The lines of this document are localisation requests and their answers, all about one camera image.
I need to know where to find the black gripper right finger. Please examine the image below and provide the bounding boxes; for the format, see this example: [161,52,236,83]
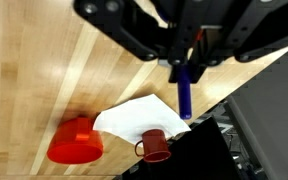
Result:
[187,0,288,85]

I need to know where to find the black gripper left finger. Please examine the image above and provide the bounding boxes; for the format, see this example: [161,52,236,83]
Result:
[73,0,188,84]

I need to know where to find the purple pen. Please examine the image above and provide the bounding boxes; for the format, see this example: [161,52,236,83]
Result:
[177,64,194,121]

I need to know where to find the grey metal cabinet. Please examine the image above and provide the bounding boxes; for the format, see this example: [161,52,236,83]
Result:
[224,39,288,180]

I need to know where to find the white paper napkin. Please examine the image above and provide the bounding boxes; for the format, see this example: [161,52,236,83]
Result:
[92,93,192,146]

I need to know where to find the dark red mug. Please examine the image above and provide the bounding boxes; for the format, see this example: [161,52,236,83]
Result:
[134,128,173,164]

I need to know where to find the large black monitor panel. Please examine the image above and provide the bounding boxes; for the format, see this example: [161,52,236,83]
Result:
[121,116,249,180]

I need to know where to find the red plastic bowl with handle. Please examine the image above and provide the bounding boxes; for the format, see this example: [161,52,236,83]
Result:
[46,116,105,165]

